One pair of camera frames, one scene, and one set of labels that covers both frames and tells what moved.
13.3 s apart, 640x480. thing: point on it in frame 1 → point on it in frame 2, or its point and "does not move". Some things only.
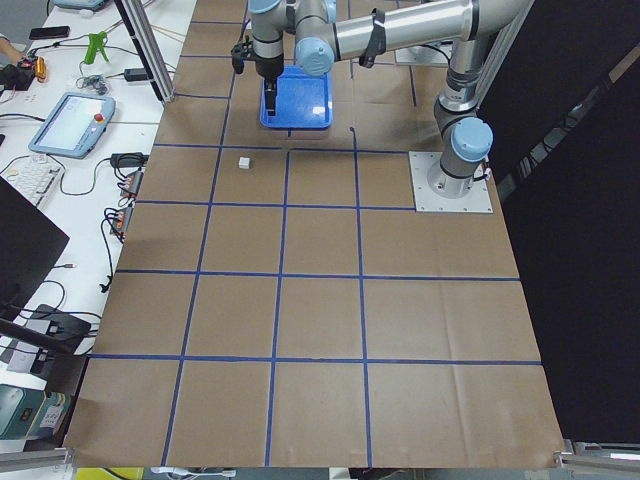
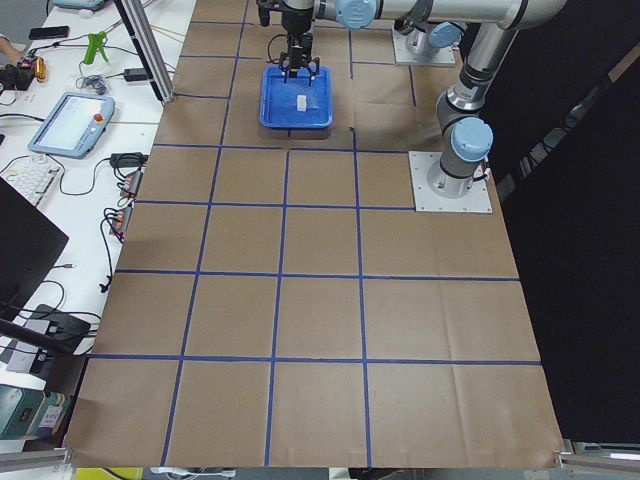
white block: [244, 163] → [301, 104]
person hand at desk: [7, 47] does not move
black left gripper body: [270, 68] → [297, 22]
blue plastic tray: [301, 101] does not move
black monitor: [30, 243] does not move
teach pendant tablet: [73, 125] does not move
